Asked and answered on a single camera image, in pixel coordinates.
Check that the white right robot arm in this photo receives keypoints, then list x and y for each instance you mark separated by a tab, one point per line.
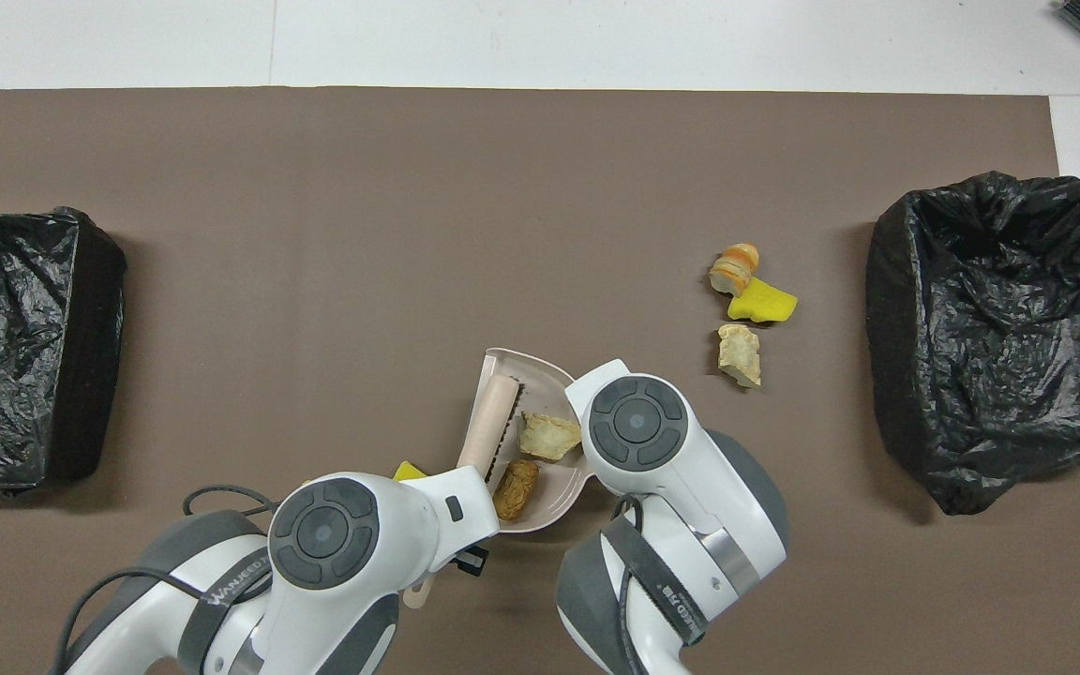
638	422

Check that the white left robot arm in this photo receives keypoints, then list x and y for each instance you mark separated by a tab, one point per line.
324	534

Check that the brown table mat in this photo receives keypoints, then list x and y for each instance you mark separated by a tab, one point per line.
540	141

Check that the beige hand brush black bristles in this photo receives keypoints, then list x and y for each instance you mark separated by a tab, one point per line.
493	412

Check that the orange brown bread nugget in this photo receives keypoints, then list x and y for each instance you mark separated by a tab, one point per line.
515	489

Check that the beige plastic dustpan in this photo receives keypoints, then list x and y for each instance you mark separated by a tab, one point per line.
540	375

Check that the yellow sponge piece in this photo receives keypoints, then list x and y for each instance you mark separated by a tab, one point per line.
409	471
765	305

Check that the orange striped bread piece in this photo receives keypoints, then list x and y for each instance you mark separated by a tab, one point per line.
735	267

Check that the black bag lined bin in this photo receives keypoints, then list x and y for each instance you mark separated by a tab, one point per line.
971	281
34	375

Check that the beige foam chunk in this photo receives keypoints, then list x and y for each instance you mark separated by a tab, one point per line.
549	436
740	356

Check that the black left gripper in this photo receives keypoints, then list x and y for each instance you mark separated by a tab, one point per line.
472	559

